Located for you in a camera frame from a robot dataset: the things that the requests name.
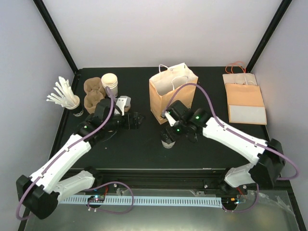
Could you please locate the white paper coffee cup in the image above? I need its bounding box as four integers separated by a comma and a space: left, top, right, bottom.
162, 141, 175, 149

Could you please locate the brown paper bag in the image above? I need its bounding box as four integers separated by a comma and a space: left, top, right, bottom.
149, 63, 198, 125
225, 83, 267, 125

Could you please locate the brown cup carrier stack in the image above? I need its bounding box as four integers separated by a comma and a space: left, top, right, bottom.
84, 77, 106, 114

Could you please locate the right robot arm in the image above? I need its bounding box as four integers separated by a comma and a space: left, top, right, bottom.
161, 100, 285, 194

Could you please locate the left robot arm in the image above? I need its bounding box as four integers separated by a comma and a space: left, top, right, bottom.
16, 97, 144, 220

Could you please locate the stack of paper cups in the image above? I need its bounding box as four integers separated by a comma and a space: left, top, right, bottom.
101, 73, 118, 97

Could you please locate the flat brown paper bag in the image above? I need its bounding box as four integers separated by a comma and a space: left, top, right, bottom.
225, 83, 267, 125

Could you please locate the cup of white stirrers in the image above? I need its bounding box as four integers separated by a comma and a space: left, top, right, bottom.
46, 76, 84, 117

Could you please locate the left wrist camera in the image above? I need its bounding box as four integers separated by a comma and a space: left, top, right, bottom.
114, 96, 131, 116

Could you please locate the light blue cable duct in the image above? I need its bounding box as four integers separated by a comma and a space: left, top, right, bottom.
59, 195, 222, 208

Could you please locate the orange bag handle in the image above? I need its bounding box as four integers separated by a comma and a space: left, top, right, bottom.
225, 61, 246, 74

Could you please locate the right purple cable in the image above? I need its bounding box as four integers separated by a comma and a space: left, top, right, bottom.
163, 83, 300, 180

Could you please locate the purple cable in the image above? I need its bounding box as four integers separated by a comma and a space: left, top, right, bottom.
15, 86, 120, 221
163, 83, 300, 180

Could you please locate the left black frame post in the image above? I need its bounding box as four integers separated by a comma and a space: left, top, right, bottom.
33, 0, 78, 74

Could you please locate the black frame post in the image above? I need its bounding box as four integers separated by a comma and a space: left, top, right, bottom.
33, 0, 78, 74
246, 0, 292, 73

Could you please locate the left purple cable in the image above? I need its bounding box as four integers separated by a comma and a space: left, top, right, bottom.
15, 86, 120, 221

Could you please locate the right black frame post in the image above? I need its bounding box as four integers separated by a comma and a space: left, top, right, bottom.
246, 0, 292, 73

